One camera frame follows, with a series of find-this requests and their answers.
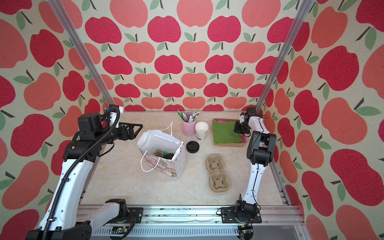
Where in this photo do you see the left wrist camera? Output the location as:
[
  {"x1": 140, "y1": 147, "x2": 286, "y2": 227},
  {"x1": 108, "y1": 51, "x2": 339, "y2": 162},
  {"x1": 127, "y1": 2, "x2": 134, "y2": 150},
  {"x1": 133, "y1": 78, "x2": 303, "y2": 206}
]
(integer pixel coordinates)
[{"x1": 105, "y1": 107, "x2": 120, "y2": 128}]

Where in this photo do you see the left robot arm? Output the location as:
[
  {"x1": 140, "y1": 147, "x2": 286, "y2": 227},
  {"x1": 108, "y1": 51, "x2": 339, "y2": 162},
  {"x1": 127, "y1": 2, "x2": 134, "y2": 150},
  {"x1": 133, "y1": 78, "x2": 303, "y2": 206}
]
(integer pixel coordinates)
[{"x1": 26, "y1": 105, "x2": 143, "y2": 240}]

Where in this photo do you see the right aluminium frame post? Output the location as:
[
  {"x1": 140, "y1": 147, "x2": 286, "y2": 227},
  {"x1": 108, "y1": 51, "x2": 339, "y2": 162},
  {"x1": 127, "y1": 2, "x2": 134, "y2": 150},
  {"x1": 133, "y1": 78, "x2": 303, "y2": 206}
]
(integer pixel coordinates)
[{"x1": 256, "y1": 0, "x2": 315, "y2": 113}]

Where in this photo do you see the aluminium front rail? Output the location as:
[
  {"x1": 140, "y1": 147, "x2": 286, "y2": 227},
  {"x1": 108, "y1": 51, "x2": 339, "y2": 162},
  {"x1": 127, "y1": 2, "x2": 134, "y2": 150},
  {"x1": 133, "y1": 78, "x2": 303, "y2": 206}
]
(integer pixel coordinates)
[{"x1": 77, "y1": 205, "x2": 310, "y2": 240}]

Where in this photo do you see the stack of white paper cups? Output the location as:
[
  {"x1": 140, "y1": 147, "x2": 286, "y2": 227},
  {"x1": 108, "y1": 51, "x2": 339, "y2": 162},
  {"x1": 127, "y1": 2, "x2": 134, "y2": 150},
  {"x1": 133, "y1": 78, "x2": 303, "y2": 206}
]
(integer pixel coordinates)
[{"x1": 195, "y1": 122, "x2": 209, "y2": 141}]

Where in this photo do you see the single cardboard cup carrier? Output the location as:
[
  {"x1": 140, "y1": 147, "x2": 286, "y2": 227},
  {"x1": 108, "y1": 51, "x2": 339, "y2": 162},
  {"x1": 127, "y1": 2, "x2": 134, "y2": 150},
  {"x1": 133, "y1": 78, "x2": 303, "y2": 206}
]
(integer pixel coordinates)
[{"x1": 153, "y1": 150, "x2": 164, "y2": 158}]

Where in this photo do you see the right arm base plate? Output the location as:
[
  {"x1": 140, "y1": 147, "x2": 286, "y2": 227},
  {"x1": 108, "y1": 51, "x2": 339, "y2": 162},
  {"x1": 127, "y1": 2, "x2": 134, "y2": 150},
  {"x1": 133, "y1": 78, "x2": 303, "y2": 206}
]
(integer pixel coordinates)
[{"x1": 216, "y1": 206, "x2": 262, "y2": 225}]

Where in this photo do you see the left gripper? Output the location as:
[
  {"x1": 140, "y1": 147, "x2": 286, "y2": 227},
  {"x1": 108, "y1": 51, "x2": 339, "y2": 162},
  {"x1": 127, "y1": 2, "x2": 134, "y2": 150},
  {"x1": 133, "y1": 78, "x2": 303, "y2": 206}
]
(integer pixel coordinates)
[{"x1": 96, "y1": 120, "x2": 144, "y2": 146}]

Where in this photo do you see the pink cup holder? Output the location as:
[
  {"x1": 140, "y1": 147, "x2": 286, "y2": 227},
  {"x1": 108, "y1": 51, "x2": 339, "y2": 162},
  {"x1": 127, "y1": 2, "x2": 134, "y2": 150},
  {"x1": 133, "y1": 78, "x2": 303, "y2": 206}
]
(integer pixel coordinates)
[{"x1": 182, "y1": 121, "x2": 196, "y2": 137}]

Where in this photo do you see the left aluminium frame post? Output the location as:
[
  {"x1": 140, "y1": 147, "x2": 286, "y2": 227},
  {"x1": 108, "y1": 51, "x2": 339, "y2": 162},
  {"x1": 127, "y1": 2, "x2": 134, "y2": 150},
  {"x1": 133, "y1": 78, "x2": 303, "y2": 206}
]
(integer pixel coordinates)
[{"x1": 48, "y1": 0, "x2": 116, "y2": 105}]

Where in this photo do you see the aluminium frame post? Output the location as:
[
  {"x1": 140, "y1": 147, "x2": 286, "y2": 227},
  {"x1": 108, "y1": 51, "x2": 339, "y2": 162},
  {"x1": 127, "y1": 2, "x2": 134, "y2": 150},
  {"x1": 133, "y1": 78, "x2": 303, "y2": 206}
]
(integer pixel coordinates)
[
  {"x1": 256, "y1": 0, "x2": 315, "y2": 113},
  {"x1": 48, "y1": 0, "x2": 116, "y2": 105}
]

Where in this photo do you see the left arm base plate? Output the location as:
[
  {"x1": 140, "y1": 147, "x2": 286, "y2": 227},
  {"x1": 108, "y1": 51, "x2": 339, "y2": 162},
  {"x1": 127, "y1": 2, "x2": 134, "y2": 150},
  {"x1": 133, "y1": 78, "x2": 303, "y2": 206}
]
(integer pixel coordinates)
[{"x1": 107, "y1": 207, "x2": 144, "y2": 224}]

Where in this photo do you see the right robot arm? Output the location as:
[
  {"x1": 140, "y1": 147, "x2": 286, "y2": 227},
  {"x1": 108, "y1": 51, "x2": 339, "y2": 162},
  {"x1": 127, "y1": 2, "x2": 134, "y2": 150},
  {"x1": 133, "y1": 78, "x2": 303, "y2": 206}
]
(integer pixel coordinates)
[{"x1": 234, "y1": 107, "x2": 277, "y2": 224}]

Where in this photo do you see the white patterned gift bag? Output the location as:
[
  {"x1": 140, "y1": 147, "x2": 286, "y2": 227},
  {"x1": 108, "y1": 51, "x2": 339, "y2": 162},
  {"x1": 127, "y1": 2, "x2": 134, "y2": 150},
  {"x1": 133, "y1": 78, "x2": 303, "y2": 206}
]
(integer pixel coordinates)
[{"x1": 137, "y1": 123, "x2": 187, "y2": 180}]

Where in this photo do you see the brown cardboard tray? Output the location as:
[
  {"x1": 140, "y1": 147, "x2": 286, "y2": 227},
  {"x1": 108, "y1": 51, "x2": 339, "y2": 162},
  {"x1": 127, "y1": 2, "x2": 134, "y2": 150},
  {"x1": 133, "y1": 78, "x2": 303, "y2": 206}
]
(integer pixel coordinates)
[{"x1": 212, "y1": 118, "x2": 245, "y2": 148}]

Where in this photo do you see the black coffee cup lid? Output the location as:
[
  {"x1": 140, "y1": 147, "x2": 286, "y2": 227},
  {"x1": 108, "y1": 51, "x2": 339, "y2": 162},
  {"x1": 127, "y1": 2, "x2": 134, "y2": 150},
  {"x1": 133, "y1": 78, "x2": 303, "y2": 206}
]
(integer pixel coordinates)
[{"x1": 164, "y1": 153, "x2": 174, "y2": 160}]

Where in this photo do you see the stack of black lids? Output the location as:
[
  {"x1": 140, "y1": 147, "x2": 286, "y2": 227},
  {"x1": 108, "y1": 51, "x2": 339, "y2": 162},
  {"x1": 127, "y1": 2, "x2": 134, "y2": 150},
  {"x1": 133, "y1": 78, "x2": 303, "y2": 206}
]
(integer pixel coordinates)
[{"x1": 186, "y1": 141, "x2": 200, "y2": 154}]

